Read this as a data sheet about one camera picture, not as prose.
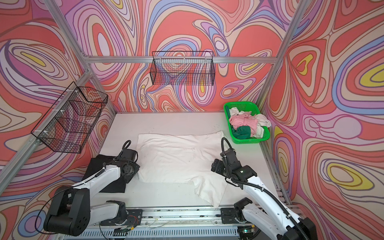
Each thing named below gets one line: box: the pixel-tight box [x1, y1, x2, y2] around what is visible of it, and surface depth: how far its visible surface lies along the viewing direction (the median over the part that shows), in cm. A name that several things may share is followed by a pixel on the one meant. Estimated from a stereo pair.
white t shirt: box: [137, 130, 228, 208], surface depth 95 cm
